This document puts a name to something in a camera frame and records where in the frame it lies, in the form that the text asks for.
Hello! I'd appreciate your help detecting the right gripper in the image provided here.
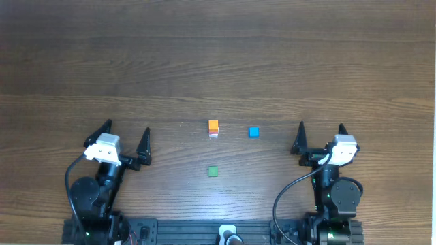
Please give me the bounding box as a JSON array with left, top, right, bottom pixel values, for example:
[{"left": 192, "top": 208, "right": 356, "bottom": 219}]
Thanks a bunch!
[{"left": 290, "top": 120, "right": 350, "bottom": 167}]

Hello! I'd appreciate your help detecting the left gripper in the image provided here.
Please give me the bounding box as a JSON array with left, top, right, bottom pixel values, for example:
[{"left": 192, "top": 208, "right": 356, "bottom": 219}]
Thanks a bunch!
[{"left": 83, "top": 118, "right": 153, "bottom": 172}]

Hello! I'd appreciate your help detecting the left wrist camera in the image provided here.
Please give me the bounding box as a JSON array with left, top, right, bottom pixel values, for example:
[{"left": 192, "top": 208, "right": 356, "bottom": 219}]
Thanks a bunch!
[{"left": 84, "top": 133, "right": 122, "bottom": 167}]

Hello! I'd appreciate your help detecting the mounting rail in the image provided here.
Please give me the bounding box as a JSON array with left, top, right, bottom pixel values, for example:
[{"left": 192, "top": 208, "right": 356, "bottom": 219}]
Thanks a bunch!
[{"left": 63, "top": 218, "right": 364, "bottom": 245}]

